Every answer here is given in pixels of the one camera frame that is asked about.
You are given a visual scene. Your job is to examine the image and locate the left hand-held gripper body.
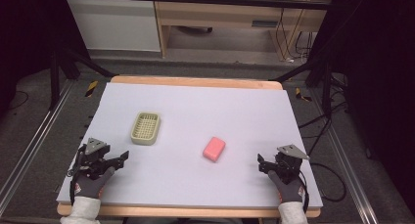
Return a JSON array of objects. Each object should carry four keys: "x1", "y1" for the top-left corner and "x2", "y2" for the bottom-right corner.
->
[{"x1": 77, "y1": 137, "x2": 115, "y2": 181}]

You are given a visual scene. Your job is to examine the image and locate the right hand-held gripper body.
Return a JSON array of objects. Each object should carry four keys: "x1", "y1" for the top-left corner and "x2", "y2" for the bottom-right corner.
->
[{"x1": 273, "y1": 144, "x2": 310, "y2": 185}]

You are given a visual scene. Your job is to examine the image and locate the beige plastic soap dish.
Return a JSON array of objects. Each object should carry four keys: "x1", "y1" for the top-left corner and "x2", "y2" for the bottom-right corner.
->
[{"x1": 130, "y1": 111, "x2": 161, "y2": 146}]

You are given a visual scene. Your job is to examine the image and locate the pink soap bar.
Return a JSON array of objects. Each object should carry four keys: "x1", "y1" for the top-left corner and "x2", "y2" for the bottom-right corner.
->
[{"x1": 202, "y1": 136, "x2": 227, "y2": 163}]

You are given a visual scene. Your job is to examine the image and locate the person's right hand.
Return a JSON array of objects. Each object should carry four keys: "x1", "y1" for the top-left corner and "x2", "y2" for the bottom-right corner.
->
[{"x1": 267, "y1": 169, "x2": 306, "y2": 204}]

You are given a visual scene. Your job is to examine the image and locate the person's left hand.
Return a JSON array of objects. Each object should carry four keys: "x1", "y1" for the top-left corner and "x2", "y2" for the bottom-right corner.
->
[{"x1": 72, "y1": 166, "x2": 116, "y2": 200}]

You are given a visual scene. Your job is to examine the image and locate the yellow black striped marker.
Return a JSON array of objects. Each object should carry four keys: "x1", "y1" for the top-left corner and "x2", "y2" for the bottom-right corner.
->
[
  {"x1": 84, "y1": 80, "x2": 99, "y2": 98},
  {"x1": 295, "y1": 87, "x2": 313, "y2": 103}
]

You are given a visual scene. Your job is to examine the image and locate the white foam board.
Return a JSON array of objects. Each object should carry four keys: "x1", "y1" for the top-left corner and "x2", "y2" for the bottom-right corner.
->
[{"x1": 56, "y1": 82, "x2": 324, "y2": 209}]

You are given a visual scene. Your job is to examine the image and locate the wooden table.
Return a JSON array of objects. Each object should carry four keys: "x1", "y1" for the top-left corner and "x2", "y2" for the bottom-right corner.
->
[{"x1": 56, "y1": 74, "x2": 322, "y2": 219}]

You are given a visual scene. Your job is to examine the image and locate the black curtain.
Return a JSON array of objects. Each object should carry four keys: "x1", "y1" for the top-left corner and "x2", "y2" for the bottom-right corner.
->
[
  {"x1": 312, "y1": 0, "x2": 415, "y2": 215},
  {"x1": 0, "y1": 0, "x2": 68, "y2": 115}
]

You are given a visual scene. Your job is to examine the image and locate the white cabinet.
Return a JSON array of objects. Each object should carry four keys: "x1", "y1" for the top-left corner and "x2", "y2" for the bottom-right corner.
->
[{"x1": 65, "y1": 0, "x2": 162, "y2": 53}]

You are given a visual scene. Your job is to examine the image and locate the light wooden desk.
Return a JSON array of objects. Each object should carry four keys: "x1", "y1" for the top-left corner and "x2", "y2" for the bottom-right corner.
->
[{"x1": 152, "y1": 0, "x2": 337, "y2": 61}]

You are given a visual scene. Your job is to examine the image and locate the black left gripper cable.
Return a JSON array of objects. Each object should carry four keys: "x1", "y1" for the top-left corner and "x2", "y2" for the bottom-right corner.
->
[{"x1": 66, "y1": 145, "x2": 86, "y2": 206}]

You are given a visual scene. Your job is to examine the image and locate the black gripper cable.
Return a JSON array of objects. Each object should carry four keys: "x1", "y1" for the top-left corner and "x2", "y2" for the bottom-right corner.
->
[
  {"x1": 299, "y1": 161, "x2": 347, "y2": 214},
  {"x1": 66, "y1": 145, "x2": 86, "y2": 206}
]

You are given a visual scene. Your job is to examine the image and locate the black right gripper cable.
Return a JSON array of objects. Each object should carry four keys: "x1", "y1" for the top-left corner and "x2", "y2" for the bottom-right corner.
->
[{"x1": 299, "y1": 161, "x2": 347, "y2": 214}]

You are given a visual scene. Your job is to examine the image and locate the black floor cables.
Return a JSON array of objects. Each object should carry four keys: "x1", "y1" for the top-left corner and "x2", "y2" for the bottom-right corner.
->
[{"x1": 298, "y1": 72, "x2": 350, "y2": 157}]

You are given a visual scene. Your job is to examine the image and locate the metal floor rail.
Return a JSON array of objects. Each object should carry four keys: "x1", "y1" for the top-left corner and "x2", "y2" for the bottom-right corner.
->
[
  {"x1": 308, "y1": 86, "x2": 380, "y2": 224},
  {"x1": 0, "y1": 79, "x2": 75, "y2": 216}
]

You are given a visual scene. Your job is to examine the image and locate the black metal frame stand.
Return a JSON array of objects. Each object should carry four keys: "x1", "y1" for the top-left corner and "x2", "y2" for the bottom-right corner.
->
[
  {"x1": 268, "y1": 52, "x2": 335, "y2": 119},
  {"x1": 48, "y1": 42, "x2": 117, "y2": 112}
]

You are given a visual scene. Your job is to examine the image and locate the cables hanging at desk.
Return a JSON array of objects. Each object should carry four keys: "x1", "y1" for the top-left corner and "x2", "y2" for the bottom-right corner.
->
[{"x1": 274, "y1": 7, "x2": 315, "y2": 63}]

